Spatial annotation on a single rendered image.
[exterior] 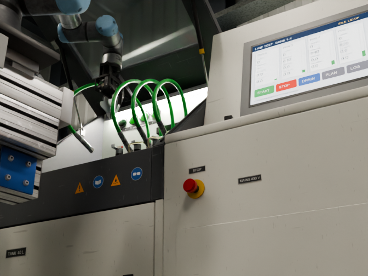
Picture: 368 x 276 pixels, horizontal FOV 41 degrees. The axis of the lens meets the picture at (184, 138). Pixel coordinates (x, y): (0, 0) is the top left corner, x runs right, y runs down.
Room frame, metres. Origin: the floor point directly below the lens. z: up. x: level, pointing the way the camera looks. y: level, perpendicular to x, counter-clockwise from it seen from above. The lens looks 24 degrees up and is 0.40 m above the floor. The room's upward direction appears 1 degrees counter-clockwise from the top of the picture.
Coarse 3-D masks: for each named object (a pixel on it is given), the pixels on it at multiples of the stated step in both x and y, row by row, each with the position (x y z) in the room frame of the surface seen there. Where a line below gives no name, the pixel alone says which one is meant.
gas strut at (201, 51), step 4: (192, 0) 1.47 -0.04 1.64; (192, 4) 1.48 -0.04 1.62; (192, 8) 1.49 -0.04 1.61; (196, 8) 1.49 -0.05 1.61; (192, 12) 1.50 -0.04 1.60; (196, 12) 1.49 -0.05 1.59; (196, 16) 1.50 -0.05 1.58; (196, 20) 1.50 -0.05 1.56; (196, 24) 1.51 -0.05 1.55; (196, 28) 1.52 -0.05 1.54; (196, 32) 1.53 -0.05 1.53; (200, 32) 1.53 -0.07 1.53; (200, 36) 1.53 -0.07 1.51; (200, 40) 1.53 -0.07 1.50; (200, 44) 1.54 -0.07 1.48; (200, 48) 1.55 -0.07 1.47; (200, 52) 1.55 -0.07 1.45; (204, 64) 1.57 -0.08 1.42; (204, 68) 1.58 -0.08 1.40; (204, 72) 1.59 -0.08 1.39
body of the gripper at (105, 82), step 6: (102, 66) 1.56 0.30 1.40; (108, 66) 1.56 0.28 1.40; (114, 66) 1.57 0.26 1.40; (102, 72) 1.55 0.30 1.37; (108, 72) 1.56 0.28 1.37; (114, 72) 1.59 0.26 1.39; (96, 78) 1.56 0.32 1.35; (102, 78) 1.56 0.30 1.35; (108, 78) 1.54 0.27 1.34; (114, 78) 1.56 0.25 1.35; (102, 84) 1.57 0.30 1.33; (108, 84) 1.54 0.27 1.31; (114, 84) 1.57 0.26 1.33; (96, 90) 1.57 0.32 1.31; (102, 90) 1.57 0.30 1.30; (108, 90) 1.58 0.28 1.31; (114, 90) 1.57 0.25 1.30; (108, 96) 1.61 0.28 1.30
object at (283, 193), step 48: (336, 0) 1.34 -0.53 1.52; (240, 48) 1.49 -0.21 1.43; (240, 96) 1.43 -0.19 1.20; (192, 144) 1.21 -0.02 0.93; (240, 144) 1.15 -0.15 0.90; (288, 144) 1.09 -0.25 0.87; (336, 144) 1.03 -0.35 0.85; (240, 192) 1.15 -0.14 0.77; (288, 192) 1.09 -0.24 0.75; (336, 192) 1.04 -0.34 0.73; (192, 240) 1.21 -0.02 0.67; (240, 240) 1.15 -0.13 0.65; (288, 240) 1.10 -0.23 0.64; (336, 240) 1.05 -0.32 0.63
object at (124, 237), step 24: (72, 216) 1.41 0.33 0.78; (96, 216) 1.37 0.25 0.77; (120, 216) 1.33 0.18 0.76; (144, 216) 1.29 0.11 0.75; (0, 240) 1.55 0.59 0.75; (24, 240) 1.50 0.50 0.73; (48, 240) 1.45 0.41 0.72; (72, 240) 1.41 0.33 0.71; (96, 240) 1.36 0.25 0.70; (120, 240) 1.32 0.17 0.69; (144, 240) 1.29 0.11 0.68; (0, 264) 1.55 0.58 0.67; (24, 264) 1.50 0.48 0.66; (48, 264) 1.45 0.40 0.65; (72, 264) 1.40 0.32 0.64; (96, 264) 1.36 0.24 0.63; (120, 264) 1.32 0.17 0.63; (144, 264) 1.29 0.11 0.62
